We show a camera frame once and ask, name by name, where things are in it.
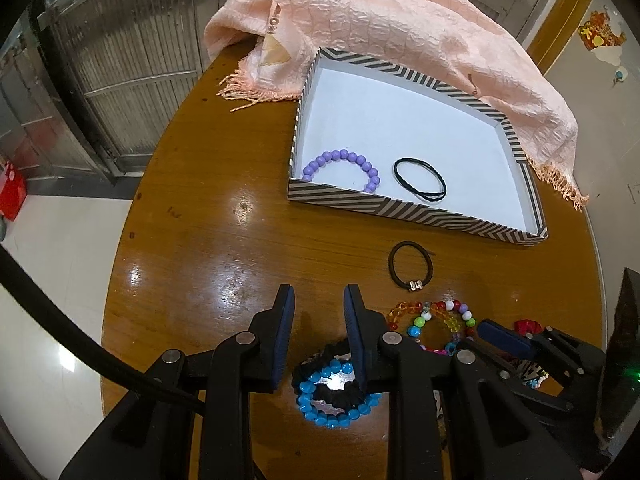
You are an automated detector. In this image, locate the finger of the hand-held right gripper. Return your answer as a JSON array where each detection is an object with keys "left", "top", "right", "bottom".
[
  {"left": 476, "top": 319, "right": 553, "bottom": 361},
  {"left": 515, "top": 385, "right": 576, "bottom": 413}
]

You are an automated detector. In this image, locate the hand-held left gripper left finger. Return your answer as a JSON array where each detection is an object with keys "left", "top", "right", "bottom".
[{"left": 60, "top": 284, "right": 296, "bottom": 480}]

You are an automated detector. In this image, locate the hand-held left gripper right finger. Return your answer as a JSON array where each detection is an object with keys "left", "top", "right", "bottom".
[{"left": 343, "top": 283, "right": 571, "bottom": 480}]

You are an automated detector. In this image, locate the black white patterned scrunchie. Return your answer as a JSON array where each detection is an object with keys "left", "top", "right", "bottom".
[{"left": 515, "top": 360, "right": 549, "bottom": 389}]

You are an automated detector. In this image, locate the translucent colourful bead bracelet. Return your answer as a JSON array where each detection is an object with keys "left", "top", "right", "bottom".
[{"left": 389, "top": 301, "right": 463, "bottom": 335}]

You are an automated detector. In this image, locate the blue bead bracelet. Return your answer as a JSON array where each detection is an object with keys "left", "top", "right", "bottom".
[{"left": 298, "top": 360, "right": 383, "bottom": 430}]

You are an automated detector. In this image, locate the opaque mixed bead bracelet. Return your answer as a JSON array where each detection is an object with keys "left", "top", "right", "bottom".
[{"left": 406, "top": 300, "right": 477, "bottom": 342}]

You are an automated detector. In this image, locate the striped cardboard tray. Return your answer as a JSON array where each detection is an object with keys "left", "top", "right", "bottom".
[{"left": 287, "top": 47, "right": 549, "bottom": 247}]

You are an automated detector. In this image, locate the red bag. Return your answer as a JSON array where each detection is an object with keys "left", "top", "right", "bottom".
[{"left": 0, "top": 161, "right": 28, "bottom": 222}]

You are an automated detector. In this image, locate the pink fringed scarf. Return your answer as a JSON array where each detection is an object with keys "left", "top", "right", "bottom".
[{"left": 204, "top": 0, "right": 590, "bottom": 211}]

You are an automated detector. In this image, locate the metal gate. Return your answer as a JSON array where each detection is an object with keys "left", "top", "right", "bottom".
[{"left": 0, "top": 0, "right": 281, "bottom": 186}]

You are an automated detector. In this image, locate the thin black hair tie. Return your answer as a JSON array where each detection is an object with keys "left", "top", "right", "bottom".
[{"left": 393, "top": 157, "right": 447, "bottom": 205}]

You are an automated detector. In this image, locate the purple bead bracelet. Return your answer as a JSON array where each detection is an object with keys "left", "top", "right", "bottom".
[{"left": 301, "top": 149, "right": 381, "bottom": 194}]

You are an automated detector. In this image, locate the black cable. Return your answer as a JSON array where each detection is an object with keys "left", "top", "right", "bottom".
[{"left": 0, "top": 247, "right": 206, "bottom": 417}]

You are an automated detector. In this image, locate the colourful wall sticker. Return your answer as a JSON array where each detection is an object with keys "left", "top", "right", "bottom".
[{"left": 578, "top": 7, "right": 627, "bottom": 63}]

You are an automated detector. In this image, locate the wooden door frame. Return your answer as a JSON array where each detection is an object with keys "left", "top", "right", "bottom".
[{"left": 525, "top": 0, "right": 598, "bottom": 73}]

